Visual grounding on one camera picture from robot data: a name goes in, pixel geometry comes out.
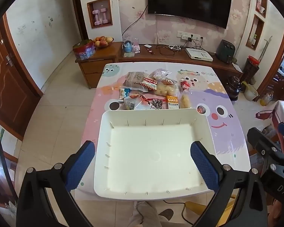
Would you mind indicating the yellow stool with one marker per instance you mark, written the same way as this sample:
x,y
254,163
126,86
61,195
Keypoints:
x,y
224,208

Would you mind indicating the red white cracker packet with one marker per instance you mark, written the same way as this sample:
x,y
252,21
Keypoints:
x,y
150,84

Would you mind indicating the bread picture packet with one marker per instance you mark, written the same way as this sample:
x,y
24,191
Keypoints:
x,y
136,96

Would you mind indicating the fruit bowl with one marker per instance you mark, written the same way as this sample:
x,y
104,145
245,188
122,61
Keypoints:
x,y
103,42

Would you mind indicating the person's leg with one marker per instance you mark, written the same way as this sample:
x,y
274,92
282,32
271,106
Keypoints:
x,y
144,215

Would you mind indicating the white packet red lettering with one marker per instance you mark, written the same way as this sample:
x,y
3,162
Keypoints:
x,y
143,104

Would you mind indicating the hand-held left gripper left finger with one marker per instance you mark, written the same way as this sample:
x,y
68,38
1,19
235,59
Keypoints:
x,y
81,165

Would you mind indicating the small red packet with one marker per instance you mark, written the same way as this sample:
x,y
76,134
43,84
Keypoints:
x,y
185,85

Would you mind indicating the rice cracker packet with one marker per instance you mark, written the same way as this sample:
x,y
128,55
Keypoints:
x,y
186,100

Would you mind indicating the dark shoe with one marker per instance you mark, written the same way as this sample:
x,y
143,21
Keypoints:
x,y
167,214

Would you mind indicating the pink toy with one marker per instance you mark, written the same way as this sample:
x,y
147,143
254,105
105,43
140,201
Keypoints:
x,y
136,48

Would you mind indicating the white plastic tray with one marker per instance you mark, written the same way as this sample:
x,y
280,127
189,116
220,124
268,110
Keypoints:
x,y
151,151

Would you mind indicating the printed cartoon tablecloth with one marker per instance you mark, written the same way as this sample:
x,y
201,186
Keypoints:
x,y
227,134

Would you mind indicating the yellow oil bottle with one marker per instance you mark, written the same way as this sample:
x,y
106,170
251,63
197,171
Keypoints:
x,y
266,99

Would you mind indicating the small red item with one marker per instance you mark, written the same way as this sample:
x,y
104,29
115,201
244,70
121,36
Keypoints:
x,y
150,50

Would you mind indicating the dark green air fryer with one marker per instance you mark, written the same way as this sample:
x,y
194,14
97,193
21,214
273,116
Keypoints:
x,y
224,51

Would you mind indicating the clear pastry packet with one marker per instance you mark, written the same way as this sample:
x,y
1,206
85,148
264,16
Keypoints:
x,y
159,73

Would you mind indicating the black television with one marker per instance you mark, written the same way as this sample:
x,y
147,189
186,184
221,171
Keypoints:
x,y
189,0

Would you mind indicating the blue snow globe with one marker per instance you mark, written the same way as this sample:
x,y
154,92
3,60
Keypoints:
x,y
127,46

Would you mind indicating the blue white candy packet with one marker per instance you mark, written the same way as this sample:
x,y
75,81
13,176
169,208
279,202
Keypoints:
x,y
124,93

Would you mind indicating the dark chocolate packet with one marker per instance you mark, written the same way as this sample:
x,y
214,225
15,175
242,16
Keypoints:
x,y
157,104

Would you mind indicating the puffed snack packet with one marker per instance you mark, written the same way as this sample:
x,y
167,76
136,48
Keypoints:
x,y
165,90

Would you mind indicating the white set-top box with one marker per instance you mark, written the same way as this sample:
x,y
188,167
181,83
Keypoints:
x,y
198,54

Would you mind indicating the paper sheet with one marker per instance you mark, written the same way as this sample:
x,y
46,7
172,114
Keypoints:
x,y
237,67

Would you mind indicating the metal pole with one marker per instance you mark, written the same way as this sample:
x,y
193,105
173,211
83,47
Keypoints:
x,y
265,47

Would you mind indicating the wooden door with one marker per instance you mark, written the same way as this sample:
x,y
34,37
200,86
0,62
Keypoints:
x,y
9,92

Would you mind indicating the clear orange sausage packet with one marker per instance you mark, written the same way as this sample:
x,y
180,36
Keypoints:
x,y
201,109

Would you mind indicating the wooden television cabinet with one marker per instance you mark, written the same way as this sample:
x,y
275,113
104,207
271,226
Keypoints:
x,y
94,68

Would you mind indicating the red round tin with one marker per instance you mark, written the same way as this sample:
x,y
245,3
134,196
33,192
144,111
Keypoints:
x,y
84,50

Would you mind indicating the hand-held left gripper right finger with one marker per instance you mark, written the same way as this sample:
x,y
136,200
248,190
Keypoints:
x,y
203,165

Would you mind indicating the green snack packet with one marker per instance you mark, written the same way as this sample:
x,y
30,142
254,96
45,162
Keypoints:
x,y
129,104

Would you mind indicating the dark jar red lid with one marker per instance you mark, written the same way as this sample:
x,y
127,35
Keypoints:
x,y
250,69

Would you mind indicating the pink dumbbell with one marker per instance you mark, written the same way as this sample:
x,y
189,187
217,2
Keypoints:
x,y
104,16
96,17

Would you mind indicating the white bucket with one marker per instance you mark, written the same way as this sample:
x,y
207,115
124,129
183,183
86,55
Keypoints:
x,y
250,92

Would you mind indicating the red print snack packet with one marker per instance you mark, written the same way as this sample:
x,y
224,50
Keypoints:
x,y
168,82

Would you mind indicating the person's right forearm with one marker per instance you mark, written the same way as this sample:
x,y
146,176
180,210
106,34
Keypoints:
x,y
280,214

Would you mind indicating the dark brown ceramic jar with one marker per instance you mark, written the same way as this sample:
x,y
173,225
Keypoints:
x,y
233,88

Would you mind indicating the red white bag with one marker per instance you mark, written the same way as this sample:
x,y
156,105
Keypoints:
x,y
264,114

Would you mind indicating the grey cake packet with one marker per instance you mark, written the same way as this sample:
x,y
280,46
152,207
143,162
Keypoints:
x,y
133,79

